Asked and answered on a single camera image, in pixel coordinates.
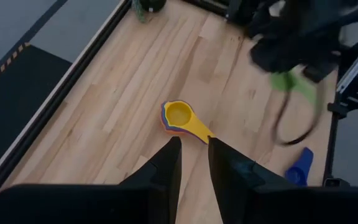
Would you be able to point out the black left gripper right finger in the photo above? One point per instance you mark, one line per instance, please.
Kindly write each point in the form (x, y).
(275, 205)

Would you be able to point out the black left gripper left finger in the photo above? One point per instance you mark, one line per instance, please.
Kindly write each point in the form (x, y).
(104, 205)

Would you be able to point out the green measuring cup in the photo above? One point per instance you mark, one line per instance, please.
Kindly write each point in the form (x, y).
(303, 88)

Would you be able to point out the dark blue measuring cup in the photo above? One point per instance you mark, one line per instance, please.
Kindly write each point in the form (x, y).
(303, 161)

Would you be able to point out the yellow measuring cup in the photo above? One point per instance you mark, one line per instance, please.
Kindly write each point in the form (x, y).
(179, 113)

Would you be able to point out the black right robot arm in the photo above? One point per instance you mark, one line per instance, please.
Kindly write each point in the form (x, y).
(322, 15)

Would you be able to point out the black hazard-striped floor mat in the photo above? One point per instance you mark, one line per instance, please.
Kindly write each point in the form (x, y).
(17, 109)

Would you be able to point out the potted succulent plant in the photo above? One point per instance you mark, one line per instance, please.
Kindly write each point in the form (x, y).
(154, 4)

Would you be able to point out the black table frame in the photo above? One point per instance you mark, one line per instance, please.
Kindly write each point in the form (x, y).
(60, 93)

